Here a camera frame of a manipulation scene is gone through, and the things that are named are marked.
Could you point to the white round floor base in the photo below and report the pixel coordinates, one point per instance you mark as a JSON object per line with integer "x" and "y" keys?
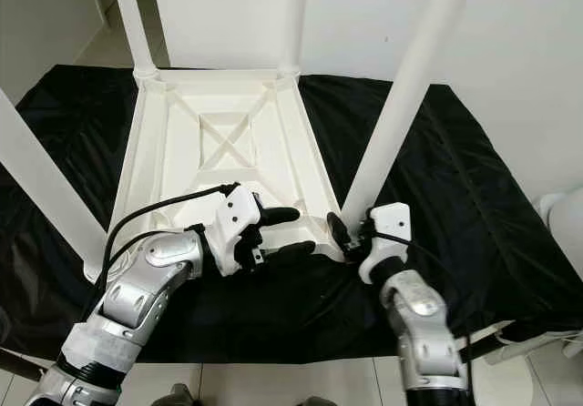
{"x": 506, "y": 385}

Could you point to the black table cloth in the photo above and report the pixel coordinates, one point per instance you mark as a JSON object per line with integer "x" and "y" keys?
{"x": 328, "y": 315}

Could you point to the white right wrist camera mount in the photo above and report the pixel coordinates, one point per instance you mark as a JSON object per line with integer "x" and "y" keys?
{"x": 393, "y": 219}

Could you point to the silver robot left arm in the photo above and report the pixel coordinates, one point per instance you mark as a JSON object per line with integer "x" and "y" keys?
{"x": 146, "y": 288}

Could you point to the white metal frame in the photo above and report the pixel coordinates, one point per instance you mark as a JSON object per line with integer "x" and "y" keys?
{"x": 528, "y": 340}

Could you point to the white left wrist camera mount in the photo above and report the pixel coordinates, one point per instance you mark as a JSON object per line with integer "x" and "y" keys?
{"x": 237, "y": 210}

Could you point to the grey robot right leg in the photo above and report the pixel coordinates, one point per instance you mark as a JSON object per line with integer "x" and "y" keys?
{"x": 314, "y": 400}

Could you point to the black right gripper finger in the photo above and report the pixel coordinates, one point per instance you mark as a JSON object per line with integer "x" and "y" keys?
{"x": 340, "y": 231}

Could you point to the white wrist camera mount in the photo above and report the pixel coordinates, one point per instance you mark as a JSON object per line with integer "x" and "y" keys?
{"x": 393, "y": 219}
{"x": 237, "y": 210}

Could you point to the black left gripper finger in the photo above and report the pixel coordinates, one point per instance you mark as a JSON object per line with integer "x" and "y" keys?
{"x": 287, "y": 254}
{"x": 281, "y": 216}

